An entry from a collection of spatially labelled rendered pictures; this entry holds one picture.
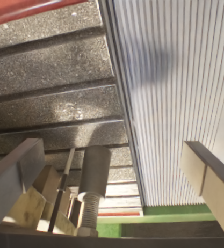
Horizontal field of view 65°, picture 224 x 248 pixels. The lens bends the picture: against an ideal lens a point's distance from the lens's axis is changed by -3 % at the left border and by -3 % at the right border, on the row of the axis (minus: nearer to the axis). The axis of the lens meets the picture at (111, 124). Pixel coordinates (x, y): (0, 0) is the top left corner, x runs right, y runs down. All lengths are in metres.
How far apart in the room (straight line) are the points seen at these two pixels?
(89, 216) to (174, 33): 0.42
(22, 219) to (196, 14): 0.52
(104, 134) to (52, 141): 0.15
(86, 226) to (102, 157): 0.17
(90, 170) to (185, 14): 0.40
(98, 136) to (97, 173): 0.10
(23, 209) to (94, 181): 0.16
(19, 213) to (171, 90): 0.42
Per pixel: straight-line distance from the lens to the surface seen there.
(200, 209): 0.99
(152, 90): 0.47
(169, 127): 0.55
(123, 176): 0.64
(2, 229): 0.44
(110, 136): 0.49
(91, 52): 0.37
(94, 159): 0.49
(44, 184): 0.60
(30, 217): 0.45
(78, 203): 0.83
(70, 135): 0.50
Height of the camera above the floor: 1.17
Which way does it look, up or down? 48 degrees down
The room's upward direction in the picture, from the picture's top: 175 degrees counter-clockwise
